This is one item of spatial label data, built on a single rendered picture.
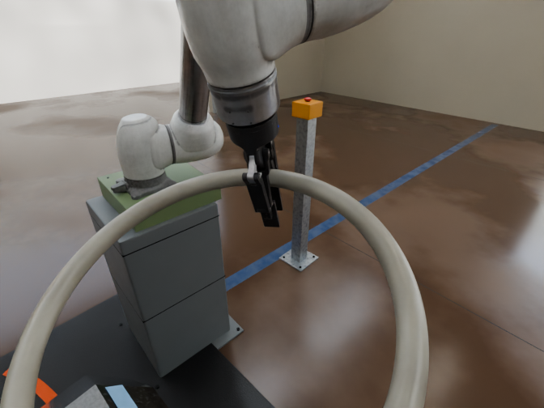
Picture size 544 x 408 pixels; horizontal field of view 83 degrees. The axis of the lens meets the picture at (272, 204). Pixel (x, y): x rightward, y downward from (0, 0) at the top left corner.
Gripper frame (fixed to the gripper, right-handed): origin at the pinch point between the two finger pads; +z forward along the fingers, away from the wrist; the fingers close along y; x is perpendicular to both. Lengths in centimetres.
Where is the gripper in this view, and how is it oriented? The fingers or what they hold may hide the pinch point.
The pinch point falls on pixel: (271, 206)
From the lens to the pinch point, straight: 58.6
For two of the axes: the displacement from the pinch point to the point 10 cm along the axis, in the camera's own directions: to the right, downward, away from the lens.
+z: 1.5, 6.6, 7.3
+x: 9.8, 0.2, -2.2
